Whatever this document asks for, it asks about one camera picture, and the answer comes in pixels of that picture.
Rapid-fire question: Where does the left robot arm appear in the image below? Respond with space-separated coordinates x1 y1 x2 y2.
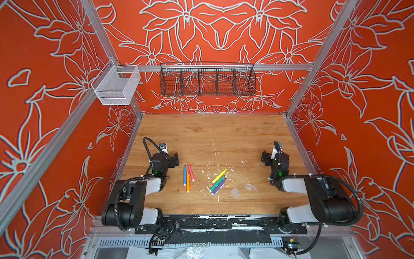
101 152 179 232

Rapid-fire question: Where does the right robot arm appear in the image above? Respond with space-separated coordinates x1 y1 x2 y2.
261 148 363 233

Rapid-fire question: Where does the white wire basket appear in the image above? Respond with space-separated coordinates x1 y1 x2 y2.
91 60 141 106

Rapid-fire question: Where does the orange marker pen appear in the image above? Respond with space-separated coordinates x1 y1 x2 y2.
186 172 190 193

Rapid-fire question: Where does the pink marker pen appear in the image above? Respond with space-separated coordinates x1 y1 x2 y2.
187 163 195 181

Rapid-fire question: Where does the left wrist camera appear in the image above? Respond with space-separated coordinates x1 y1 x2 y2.
159 143 168 153

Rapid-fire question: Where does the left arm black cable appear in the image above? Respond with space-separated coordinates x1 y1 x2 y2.
142 137 164 163

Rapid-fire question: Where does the yellow marker pen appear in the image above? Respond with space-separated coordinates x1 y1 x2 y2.
212 168 227 183

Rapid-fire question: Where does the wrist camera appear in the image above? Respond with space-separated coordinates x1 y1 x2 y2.
159 143 168 153
273 141 282 154

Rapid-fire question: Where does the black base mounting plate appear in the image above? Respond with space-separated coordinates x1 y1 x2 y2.
135 214 308 247

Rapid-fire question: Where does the black wire basket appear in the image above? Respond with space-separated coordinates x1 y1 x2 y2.
160 62 257 97

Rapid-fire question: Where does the green marker pen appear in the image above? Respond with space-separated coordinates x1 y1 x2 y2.
210 177 226 193

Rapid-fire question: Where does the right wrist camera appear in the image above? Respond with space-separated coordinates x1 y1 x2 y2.
273 141 282 154

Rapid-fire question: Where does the purple marker pen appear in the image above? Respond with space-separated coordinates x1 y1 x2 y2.
212 178 226 196

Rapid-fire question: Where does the blue marker pen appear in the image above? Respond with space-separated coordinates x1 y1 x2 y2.
183 165 187 186

